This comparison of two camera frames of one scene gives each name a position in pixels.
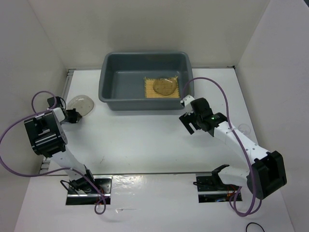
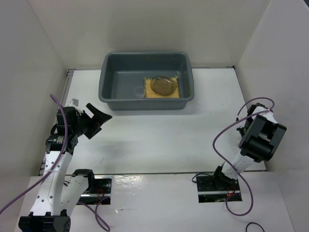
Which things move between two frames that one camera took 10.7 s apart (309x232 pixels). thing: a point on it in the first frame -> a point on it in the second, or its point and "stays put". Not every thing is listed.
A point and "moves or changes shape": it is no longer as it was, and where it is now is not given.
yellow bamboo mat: [150, 93] stays put
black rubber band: [250, 223] stays put
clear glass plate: [83, 104] -> [163, 85]
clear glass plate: [164, 86] stays put
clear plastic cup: [245, 129] moves or changes shape
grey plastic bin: [121, 79] stays put
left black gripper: [76, 115] -> [99, 117]
